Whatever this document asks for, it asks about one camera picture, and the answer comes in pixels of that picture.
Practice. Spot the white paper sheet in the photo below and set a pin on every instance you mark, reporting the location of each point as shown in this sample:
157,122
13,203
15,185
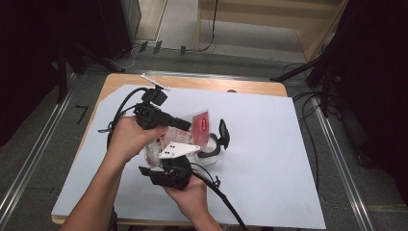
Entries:
272,166

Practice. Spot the metal floor rail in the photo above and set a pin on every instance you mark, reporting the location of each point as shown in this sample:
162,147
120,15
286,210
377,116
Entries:
32,154
340,160

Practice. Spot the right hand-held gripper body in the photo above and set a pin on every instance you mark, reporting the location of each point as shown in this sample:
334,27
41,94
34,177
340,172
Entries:
174,174

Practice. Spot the clear jar with black lid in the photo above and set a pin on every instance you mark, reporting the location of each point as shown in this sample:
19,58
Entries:
210,157

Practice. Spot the red and white plastic pouch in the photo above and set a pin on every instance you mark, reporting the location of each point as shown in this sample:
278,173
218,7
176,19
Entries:
200,128

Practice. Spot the yellow floor tape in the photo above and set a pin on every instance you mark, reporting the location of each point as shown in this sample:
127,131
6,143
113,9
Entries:
388,208

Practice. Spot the person's right hand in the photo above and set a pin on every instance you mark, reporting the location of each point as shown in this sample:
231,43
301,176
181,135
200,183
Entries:
192,200

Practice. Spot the black metal stand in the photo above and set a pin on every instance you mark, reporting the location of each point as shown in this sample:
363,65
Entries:
298,69
61,73

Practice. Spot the dark rounded object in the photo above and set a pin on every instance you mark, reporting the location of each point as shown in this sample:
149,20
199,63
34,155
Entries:
113,221

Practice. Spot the person's left hand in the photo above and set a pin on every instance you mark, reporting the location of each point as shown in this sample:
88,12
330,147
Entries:
130,141

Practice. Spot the dark cabinet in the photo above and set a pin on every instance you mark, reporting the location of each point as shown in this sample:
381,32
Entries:
115,25

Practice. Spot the wooden table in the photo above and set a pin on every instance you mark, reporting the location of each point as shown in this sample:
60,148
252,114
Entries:
192,83

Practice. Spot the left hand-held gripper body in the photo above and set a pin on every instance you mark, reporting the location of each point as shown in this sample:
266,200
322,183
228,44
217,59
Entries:
150,115

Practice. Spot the light wooden frame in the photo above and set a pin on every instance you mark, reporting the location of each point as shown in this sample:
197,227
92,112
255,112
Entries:
308,41

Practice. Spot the black curtain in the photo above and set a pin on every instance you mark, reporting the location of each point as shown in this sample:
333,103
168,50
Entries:
25,48
378,80

